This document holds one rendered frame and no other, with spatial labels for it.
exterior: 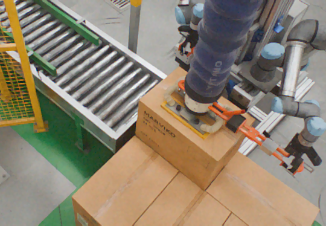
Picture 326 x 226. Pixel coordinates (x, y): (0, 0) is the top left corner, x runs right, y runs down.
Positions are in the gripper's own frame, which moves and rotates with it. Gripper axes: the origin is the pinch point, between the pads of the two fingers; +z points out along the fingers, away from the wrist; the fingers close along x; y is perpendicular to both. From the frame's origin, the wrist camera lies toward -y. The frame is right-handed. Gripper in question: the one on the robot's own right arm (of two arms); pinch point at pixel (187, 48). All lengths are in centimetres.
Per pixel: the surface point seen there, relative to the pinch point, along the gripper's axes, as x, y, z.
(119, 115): -43, -18, 53
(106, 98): -39, -36, 53
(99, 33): 2, -86, 48
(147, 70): 2, -32, 51
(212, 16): -37, 29, -67
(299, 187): 39, 107, 108
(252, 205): -31, 87, 54
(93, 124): -62, -25, 51
